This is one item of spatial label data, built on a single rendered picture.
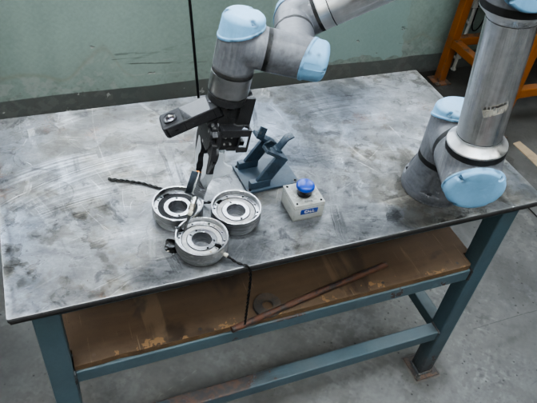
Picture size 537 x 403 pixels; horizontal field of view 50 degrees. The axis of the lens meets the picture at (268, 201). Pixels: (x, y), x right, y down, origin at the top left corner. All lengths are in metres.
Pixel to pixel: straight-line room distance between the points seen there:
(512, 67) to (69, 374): 1.04
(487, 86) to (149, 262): 0.70
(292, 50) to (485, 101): 0.35
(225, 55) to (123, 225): 0.43
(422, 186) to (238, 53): 0.57
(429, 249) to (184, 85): 1.71
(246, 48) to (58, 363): 0.73
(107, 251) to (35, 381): 0.87
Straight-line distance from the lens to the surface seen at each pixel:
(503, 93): 1.10
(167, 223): 1.19
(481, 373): 2.16
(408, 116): 1.65
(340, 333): 2.08
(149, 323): 1.38
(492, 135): 1.14
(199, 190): 1.17
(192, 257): 1.12
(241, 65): 1.01
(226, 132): 1.09
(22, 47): 2.76
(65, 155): 1.41
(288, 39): 1.01
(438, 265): 1.61
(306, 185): 1.23
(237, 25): 0.98
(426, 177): 1.36
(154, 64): 2.87
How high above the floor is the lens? 1.68
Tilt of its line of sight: 43 degrees down
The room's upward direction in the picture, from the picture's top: 8 degrees clockwise
